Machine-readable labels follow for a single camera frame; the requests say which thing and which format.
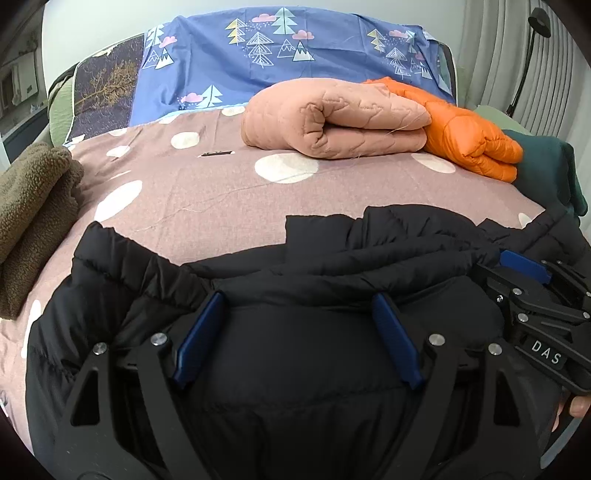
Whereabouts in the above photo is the light green pillow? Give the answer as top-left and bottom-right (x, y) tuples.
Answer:
(473, 105), (522, 134)

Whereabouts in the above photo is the white pleated curtain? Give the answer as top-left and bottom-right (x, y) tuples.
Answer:
(459, 0), (591, 144)

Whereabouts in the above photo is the kitchen wall cabinet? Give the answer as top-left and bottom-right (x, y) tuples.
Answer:
(0, 51), (41, 101)

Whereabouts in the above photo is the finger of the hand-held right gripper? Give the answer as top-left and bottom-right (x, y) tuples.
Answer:
(500, 249), (591, 311)
(475, 262), (588, 334)

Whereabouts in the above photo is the orange puffer jacket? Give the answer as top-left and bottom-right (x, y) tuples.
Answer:
(362, 76), (525, 184)

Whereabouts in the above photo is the dark blue base cabinet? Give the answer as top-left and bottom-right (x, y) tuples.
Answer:
(0, 108), (47, 141)

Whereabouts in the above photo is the black puffer jacket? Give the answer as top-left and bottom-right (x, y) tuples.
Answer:
(25, 205), (591, 480)

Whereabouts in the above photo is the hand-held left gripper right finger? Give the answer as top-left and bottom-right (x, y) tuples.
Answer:
(370, 292), (542, 480)

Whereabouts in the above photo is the black floor lamp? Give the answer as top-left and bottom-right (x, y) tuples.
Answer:
(505, 7), (551, 116)

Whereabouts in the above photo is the dark green garment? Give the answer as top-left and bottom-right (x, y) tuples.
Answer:
(501, 129), (588, 217)

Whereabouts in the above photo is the pink quilted jacket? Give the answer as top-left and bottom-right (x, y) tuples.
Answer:
(241, 78), (432, 160)

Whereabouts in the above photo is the brown fleece garment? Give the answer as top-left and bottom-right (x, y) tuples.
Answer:
(0, 141), (85, 320)

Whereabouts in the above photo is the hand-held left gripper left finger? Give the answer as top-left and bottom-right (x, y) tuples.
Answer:
(53, 291), (227, 480)

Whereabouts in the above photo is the person's right hand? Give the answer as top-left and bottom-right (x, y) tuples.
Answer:
(556, 395), (591, 432)

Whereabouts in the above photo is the dark patterned pillow green edge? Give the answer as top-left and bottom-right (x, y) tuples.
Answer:
(65, 34), (146, 146)

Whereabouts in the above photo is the blue tree-print sheet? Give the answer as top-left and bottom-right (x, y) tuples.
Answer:
(129, 0), (458, 127)

